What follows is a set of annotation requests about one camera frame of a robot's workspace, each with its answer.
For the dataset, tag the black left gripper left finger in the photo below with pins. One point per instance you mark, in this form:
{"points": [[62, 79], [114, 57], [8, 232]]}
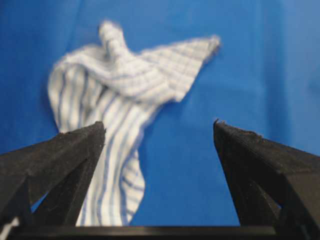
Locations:
{"points": [[46, 183]]}

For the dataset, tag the white blue striped towel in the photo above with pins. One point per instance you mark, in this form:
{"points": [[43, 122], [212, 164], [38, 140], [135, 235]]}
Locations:
{"points": [[125, 91]]}

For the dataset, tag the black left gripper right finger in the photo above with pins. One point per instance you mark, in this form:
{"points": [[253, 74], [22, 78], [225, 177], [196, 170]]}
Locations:
{"points": [[275, 188]]}

